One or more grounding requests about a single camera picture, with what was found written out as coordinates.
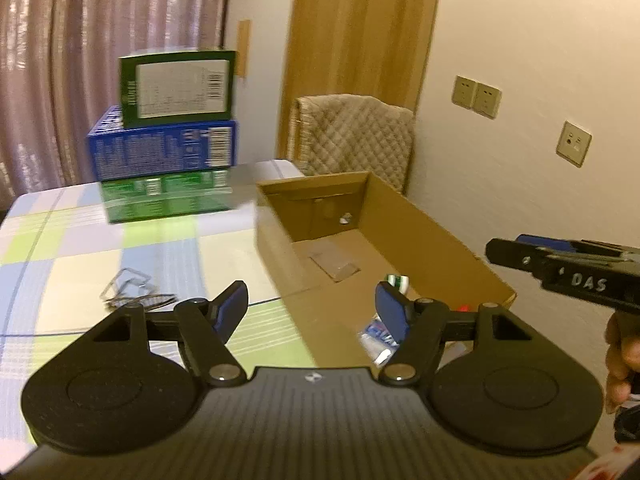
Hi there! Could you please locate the brown cardboard box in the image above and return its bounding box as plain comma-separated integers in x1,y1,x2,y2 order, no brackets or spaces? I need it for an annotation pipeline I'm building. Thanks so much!
255,170,517,369

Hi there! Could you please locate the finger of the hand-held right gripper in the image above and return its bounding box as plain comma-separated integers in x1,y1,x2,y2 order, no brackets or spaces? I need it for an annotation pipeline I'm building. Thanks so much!
485,238,552,279
516,233,577,253

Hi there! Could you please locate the quilted beige chair cover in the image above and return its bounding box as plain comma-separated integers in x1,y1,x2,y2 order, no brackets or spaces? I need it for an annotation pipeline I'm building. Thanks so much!
290,95,417,194

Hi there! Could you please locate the pink patterned curtain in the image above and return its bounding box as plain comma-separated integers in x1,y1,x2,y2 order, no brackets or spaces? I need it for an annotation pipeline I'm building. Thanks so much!
0,0,234,202

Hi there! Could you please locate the person's right hand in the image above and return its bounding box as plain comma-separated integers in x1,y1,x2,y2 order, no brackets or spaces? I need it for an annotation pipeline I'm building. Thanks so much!
604,309,640,414

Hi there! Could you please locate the light green carton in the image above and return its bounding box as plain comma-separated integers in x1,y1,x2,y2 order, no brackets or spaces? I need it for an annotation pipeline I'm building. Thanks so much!
99,168,234,225

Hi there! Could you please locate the dark green white-label carton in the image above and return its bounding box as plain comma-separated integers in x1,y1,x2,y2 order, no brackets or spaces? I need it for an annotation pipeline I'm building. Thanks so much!
118,49,239,129

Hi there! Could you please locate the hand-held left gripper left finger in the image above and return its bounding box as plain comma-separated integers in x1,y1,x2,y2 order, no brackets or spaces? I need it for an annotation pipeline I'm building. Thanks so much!
95,280,249,387

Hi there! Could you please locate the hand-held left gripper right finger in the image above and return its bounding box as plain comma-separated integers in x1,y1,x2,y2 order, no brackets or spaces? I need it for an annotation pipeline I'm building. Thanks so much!
375,281,527,387

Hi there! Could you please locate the beige round-port wall socket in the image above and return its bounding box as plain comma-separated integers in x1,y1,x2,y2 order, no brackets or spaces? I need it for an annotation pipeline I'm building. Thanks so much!
556,120,593,168

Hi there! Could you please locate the blue carton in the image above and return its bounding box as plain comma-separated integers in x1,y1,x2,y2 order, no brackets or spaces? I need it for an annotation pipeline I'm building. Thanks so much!
87,106,236,182

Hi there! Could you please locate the clear floss pick box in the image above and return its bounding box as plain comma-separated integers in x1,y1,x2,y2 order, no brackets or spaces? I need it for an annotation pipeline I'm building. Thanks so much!
357,312,402,367

